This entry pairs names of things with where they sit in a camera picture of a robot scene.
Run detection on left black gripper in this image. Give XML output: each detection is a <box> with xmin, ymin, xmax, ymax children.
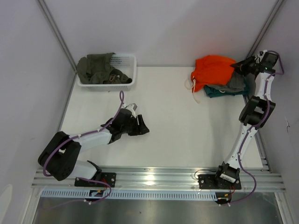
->
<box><xmin>121</xmin><ymin>115</ymin><xmax>149</xmax><ymax>136</ymax></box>

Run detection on orange shorts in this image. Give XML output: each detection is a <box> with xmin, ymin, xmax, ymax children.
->
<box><xmin>184</xmin><ymin>55</ymin><xmax>236</xmax><ymax>104</ymax></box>

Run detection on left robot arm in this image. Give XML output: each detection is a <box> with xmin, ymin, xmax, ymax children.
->
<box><xmin>38</xmin><ymin>108</ymin><xmax>150</xmax><ymax>187</ymax></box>

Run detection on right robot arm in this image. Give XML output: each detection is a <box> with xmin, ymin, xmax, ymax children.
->
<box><xmin>213</xmin><ymin>50</ymin><xmax>281</xmax><ymax>189</ymax></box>

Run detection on grey folded shorts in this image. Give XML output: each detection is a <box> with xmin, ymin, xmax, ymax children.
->
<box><xmin>208</xmin><ymin>72</ymin><xmax>246</xmax><ymax>93</ymax></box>

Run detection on teal folded shorts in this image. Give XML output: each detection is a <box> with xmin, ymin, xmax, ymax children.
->
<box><xmin>204</xmin><ymin>78</ymin><xmax>251</xmax><ymax>98</ymax></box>

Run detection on olive green shorts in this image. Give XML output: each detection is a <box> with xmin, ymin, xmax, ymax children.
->
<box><xmin>77</xmin><ymin>53</ymin><xmax>132</xmax><ymax>84</ymax></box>

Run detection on white plastic basket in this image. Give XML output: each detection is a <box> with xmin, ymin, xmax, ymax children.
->
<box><xmin>77</xmin><ymin>53</ymin><xmax>137</xmax><ymax>91</ymax></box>

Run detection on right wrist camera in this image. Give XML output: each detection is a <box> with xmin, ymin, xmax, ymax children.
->
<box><xmin>254</xmin><ymin>50</ymin><xmax>268</xmax><ymax>63</ymax></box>

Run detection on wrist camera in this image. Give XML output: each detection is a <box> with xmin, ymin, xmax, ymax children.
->
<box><xmin>125</xmin><ymin>103</ymin><xmax>137</xmax><ymax>117</ymax></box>
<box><xmin>254</xmin><ymin>50</ymin><xmax>268</xmax><ymax>63</ymax></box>

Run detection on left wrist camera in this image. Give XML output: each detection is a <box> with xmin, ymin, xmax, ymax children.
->
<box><xmin>125</xmin><ymin>103</ymin><xmax>137</xmax><ymax>117</ymax></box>

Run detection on aluminium mounting rail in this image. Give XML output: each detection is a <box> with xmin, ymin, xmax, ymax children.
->
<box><xmin>31</xmin><ymin>167</ymin><xmax>286</xmax><ymax>192</ymax></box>

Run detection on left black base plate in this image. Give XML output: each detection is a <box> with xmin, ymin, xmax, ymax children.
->
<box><xmin>74</xmin><ymin>172</ymin><xmax>117</xmax><ymax>188</ymax></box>

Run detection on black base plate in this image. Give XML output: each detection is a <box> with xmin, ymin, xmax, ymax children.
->
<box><xmin>194</xmin><ymin>172</ymin><xmax>242</xmax><ymax>190</ymax></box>
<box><xmin>74</xmin><ymin>172</ymin><xmax>117</xmax><ymax>188</ymax></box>

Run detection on slotted cable duct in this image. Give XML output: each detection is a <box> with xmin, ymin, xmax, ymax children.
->
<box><xmin>41</xmin><ymin>189</ymin><xmax>217</xmax><ymax>201</ymax></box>

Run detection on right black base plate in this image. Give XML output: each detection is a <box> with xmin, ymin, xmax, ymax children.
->
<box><xmin>194</xmin><ymin>172</ymin><xmax>242</xmax><ymax>190</ymax></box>

